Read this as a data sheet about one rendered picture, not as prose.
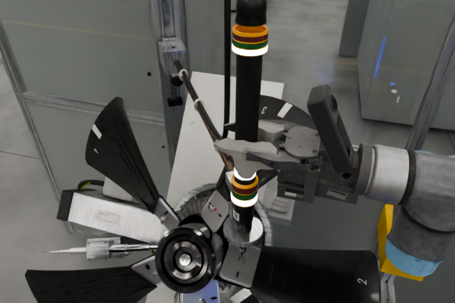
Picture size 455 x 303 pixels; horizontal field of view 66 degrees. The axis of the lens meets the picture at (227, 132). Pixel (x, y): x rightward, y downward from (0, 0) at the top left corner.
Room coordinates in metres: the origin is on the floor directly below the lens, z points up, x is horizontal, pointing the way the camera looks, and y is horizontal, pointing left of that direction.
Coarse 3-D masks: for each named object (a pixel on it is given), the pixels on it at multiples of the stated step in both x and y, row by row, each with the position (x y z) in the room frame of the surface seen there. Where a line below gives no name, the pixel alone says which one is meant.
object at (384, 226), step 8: (384, 208) 0.67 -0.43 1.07; (392, 208) 0.66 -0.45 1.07; (384, 216) 0.64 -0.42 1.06; (392, 216) 0.63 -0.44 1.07; (384, 224) 0.62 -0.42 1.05; (384, 232) 0.60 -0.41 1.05; (384, 240) 0.58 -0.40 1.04; (384, 248) 0.56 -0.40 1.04; (384, 256) 0.54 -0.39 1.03; (384, 264) 0.53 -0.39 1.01; (392, 264) 0.52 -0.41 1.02; (384, 272) 0.53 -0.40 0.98; (392, 272) 0.52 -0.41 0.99; (400, 272) 0.52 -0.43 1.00; (416, 280) 0.50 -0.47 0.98
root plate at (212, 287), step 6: (210, 282) 0.41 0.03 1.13; (216, 282) 0.41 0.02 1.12; (204, 288) 0.40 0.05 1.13; (210, 288) 0.40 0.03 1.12; (216, 288) 0.41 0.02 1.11; (180, 294) 0.37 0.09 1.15; (186, 294) 0.37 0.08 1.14; (192, 294) 0.38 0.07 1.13; (198, 294) 0.38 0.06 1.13; (204, 294) 0.39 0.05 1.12; (210, 294) 0.39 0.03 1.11; (216, 294) 0.40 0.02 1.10; (180, 300) 0.36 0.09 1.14; (186, 300) 0.37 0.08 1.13; (192, 300) 0.37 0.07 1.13; (198, 300) 0.38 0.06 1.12; (210, 300) 0.38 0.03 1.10; (216, 300) 0.39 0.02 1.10
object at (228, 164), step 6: (186, 84) 0.81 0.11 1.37; (192, 96) 0.74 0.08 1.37; (198, 108) 0.68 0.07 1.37; (204, 120) 0.63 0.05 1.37; (210, 132) 0.59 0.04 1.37; (216, 138) 0.56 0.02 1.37; (222, 156) 0.51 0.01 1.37; (228, 156) 0.51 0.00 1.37; (228, 162) 0.49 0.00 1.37; (228, 168) 0.47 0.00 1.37
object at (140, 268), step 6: (150, 258) 0.42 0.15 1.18; (138, 264) 0.42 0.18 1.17; (144, 264) 0.42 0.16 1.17; (150, 264) 0.42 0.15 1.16; (138, 270) 0.42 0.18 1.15; (144, 270) 0.42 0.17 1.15; (150, 270) 0.42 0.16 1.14; (144, 276) 0.42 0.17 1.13; (150, 276) 0.43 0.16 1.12; (150, 282) 0.42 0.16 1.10; (156, 282) 0.43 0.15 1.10
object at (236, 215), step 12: (240, 0) 0.40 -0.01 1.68; (252, 0) 0.40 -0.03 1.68; (264, 0) 0.41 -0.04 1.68; (240, 12) 0.40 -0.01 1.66; (252, 12) 0.40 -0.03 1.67; (264, 12) 0.40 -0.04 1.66; (240, 24) 0.40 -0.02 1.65; (252, 24) 0.39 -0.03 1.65; (240, 216) 0.40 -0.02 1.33; (252, 216) 0.40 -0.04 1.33; (240, 228) 0.40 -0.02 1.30
